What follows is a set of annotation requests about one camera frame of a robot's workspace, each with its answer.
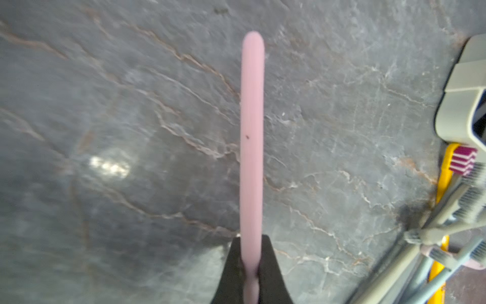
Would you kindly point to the light blue toothbrush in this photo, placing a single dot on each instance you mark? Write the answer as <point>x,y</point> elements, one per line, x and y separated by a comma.
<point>474,249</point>

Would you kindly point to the beige toothbrush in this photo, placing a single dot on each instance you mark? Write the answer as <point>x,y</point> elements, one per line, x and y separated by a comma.
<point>463,196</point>

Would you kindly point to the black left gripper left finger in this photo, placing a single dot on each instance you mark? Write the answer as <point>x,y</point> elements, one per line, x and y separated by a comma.
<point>230,287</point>

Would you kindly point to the beige toothbrush holder tray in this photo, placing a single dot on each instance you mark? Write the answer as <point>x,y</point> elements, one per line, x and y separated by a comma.
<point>461,107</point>

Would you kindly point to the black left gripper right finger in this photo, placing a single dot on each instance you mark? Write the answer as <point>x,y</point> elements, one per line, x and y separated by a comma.
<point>272,288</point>

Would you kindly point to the grey toothbrush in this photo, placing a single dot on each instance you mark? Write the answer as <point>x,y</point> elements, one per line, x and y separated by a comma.
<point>431,236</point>

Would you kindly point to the pink toothbrush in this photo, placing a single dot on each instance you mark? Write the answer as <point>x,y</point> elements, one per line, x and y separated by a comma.
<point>251,160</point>
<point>448,259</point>

